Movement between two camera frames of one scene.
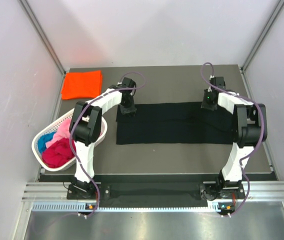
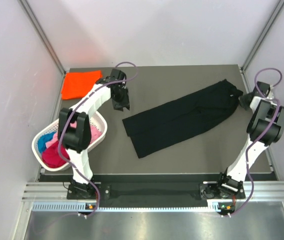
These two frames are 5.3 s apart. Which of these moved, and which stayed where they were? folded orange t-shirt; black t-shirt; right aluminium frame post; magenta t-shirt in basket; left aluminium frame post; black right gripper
Moved: black t-shirt; black right gripper
Stayed: right aluminium frame post; magenta t-shirt in basket; left aluminium frame post; folded orange t-shirt
